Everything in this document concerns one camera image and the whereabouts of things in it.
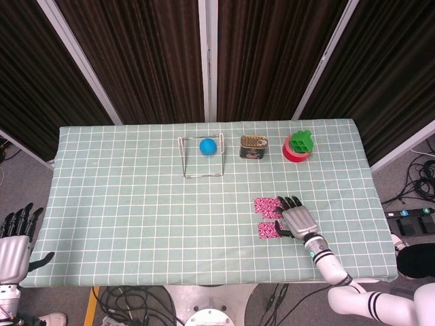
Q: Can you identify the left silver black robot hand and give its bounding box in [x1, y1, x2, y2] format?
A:
[0, 202, 55, 285]

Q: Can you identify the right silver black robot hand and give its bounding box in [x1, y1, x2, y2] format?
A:
[273, 195, 320, 242]

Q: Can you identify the pink patterned pad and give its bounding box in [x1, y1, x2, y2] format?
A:
[254, 196, 283, 220]
[257, 221, 285, 240]

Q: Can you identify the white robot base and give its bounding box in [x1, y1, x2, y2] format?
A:
[162, 283, 261, 326]

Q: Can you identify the red tape roll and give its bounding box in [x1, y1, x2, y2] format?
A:
[281, 135, 312, 164]

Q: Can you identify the white shoe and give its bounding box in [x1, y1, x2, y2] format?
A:
[389, 233, 405, 253]
[37, 312, 68, 326]

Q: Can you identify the green plastic grid block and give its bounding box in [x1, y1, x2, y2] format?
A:
[289, 130, 314, 153]

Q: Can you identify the yellow floor tape strip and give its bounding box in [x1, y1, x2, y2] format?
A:
[83, 285, 101, 326]

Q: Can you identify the dark green meat can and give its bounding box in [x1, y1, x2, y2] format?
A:
[239, 134, 269, 160]

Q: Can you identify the black foot pedal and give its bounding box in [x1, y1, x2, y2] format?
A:
[396, 217, 419, 236]
[418, 215, 435, 234]

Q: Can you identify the blue ball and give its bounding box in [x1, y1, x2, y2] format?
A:
[198, 138, 218, 157]

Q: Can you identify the black fabric mass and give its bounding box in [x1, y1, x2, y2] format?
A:
[396, 242, 435, 280]

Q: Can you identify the green checked tablecloth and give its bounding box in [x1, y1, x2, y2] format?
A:
[18, 117, 399, 289]

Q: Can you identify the dark brown curtain panel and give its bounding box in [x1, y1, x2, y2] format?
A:
[56, 0, 207, 125]
[217, 0, 351, 122]
[300, 0, 435, 164]
[0, 0, 115, 162]

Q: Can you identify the black floor cable bundle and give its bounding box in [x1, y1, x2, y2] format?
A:
[263, 283, 332, 326]
[0, 135, 20, 162]
[381, 138, 435, 205]
[97, 285, 179, 326]

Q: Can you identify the white partition base rail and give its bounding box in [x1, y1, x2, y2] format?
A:
[370, 118, 435, 173]
[0, 128, 56, 169]

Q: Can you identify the metal wire stand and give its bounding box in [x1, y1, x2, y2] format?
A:
[177, 132, 226, 179]

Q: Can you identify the white floor cable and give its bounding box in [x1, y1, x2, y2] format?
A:
[409, 147, 435, 158]

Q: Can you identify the white partition post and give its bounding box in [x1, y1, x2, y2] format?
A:
[291, 0, 362, 122]
[198, 0, 219, 122]
[36, 0, 123, 126]

